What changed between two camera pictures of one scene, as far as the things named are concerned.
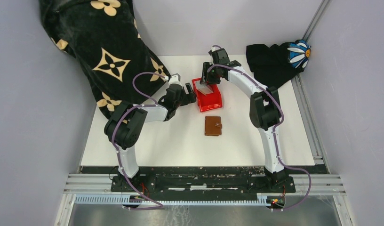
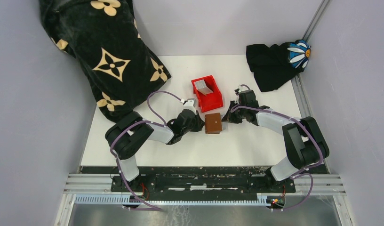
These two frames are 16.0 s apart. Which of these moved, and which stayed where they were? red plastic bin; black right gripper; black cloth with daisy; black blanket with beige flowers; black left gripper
Moved: black left gripper; black right gripper
Stayed: red plastic bin; black blanket with beige flowers; black cloth with daisy
